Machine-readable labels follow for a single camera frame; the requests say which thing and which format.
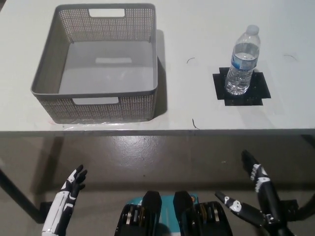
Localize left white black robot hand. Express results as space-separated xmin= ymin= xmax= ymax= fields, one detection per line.
xmin=41 ymin=164 xmax=89 ymax=236

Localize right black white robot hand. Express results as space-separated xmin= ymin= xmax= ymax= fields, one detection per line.
xmin=214 ymin=149 xmax=284 ymax=224

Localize clear plastic water bottle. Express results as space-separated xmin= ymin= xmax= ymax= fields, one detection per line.
xmin=224 ymin=24 xmax=261 ymax=96

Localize black floor tape square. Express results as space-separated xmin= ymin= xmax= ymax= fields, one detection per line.
xmin=40 ymin=201 xmax=54 ymax=217
xmin=282 ymin=199 xmax=300 ymax=220

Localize black metal table leg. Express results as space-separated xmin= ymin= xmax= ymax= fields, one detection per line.
xmin=296 ymin=190 xmax=315 ymax=221
xmin=0 ymin=168 xmax=42 ymax=217

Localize black tape patch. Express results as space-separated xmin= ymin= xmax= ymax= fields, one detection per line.
xmin=212 ymin=66 xmax=272 ymax=107

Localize grey perforated plastic basket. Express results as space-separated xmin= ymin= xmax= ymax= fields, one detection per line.
xmin=30 ymin=3 xmax=158 ymax=124

